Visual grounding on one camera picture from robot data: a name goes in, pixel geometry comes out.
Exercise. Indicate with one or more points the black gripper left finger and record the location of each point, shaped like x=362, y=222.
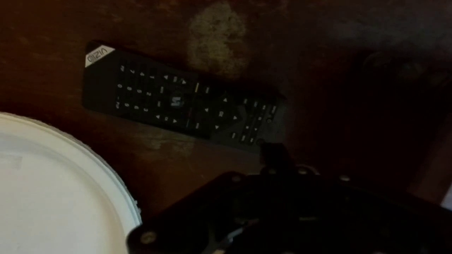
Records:
x=269, y=157

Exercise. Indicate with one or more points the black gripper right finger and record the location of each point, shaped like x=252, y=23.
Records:
x=285, y=158

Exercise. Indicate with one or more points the black remote control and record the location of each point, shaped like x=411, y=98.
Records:
x=184, y=100

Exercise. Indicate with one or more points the white paper plate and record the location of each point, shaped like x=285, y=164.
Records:
x=51, y=192

